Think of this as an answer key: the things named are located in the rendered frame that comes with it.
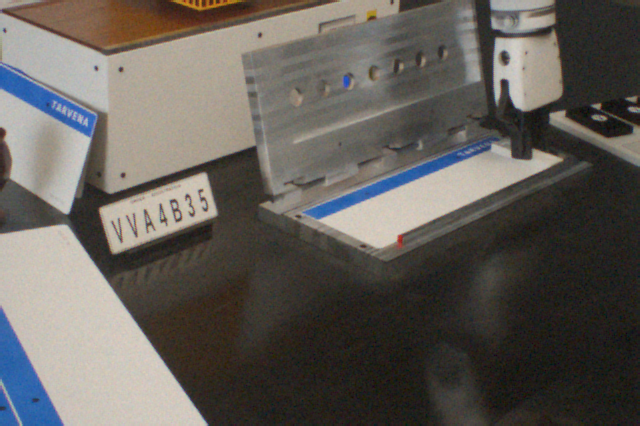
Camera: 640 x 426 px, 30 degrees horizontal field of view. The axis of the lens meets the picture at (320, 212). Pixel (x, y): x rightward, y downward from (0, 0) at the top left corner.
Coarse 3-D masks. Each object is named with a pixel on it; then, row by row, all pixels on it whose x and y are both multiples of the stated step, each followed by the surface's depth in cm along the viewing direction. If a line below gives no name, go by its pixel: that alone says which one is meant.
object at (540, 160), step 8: (496, 144) 168; (504, 144) 169; (496, 152) 168; (504, 152) 167; (536, 152) 167; (520, 160) 166; (528, 160) 165; (536, 160) 164; (544, 160) 164; (552, 160) 164; (560, 160) 164; (544, 168) 164
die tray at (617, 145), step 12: (552, 120) 186; (564, 120) 185; (624, 120) 187; (576, 132) 182; (588, 132) 181; (636, 132) 182; (600, 144) 178; (612, 144) 177; (624, 144) 177; (636, 144) 178; (624, 156) 175; (636, 156) 173
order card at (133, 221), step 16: (160, 192) 142; (176, 192) 144; (192, 192) 145; (208, 192) 147; (112, 208) 137; (128, 208) 139; (144, 208) 140; (160, 208) 142; (176, 208) 143; (192, 208) 145; (208, 208) 147; (112, 224) 137; (128, 224) 139; (144, 224) 140; (160, 224) 142; (176, 224) 143; (192, 224) 145; (112, 240) 137; (128, 240) 138; (144, 240) 140
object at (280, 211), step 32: (480, 128) 177; (384, 160) 161; (416, 160) 164; (288, 192) 149; (320, 192) 154; (544, 192) 159; (288, 224) 146; (320, 224) 144; (448, 224) 146; (480, 224) 149; (352, 256) 140; (384, 256) 138; (416, 256) 141
